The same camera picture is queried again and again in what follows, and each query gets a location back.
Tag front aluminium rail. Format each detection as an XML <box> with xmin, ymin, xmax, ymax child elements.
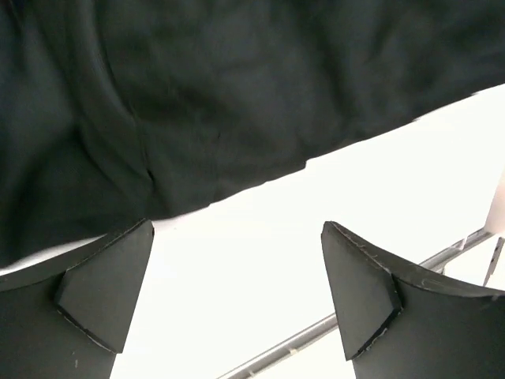
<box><xmin>219</xmin><ymin>228</ymin><xmax>495</xmax><ymax>379</ymax></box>

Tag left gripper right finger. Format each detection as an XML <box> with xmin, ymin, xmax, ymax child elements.
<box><xmin>321</xmin><ymin>222</ymin><xmax>504</xmax><ymax>379</ymax></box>

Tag black skirt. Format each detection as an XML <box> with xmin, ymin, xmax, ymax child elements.
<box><xmin>1</xmin><ymin>1</ymin><xmax>504</xmax><ymax>266</ymax></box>

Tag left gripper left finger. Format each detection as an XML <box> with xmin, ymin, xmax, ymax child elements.
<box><xmin>1</xmin><ymin>220</ymin><xmax>154</xmax><ymax>379</ymax></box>

